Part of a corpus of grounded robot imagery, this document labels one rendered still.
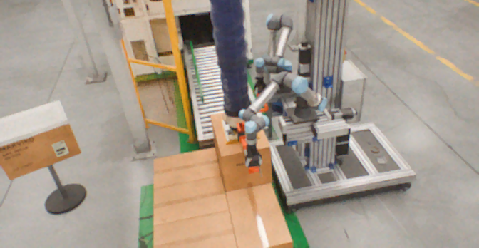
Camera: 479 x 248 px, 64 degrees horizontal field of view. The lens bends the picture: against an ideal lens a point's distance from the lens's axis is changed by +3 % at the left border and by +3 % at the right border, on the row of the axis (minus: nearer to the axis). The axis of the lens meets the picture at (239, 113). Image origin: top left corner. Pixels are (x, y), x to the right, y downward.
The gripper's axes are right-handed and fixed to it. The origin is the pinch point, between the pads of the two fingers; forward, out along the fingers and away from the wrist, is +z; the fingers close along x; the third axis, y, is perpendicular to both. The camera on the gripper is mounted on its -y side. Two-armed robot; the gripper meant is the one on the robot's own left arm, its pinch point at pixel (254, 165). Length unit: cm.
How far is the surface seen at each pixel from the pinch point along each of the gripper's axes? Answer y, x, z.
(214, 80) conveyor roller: 221, 6, 52
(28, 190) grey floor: 141, 226, 107
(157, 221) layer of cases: 14, 78, 53
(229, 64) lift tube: 49, 4, -56
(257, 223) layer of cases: -7, 2, 53
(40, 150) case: 98, 174, 26
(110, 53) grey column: 168, 108, -26
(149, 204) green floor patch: 86, 97, 107
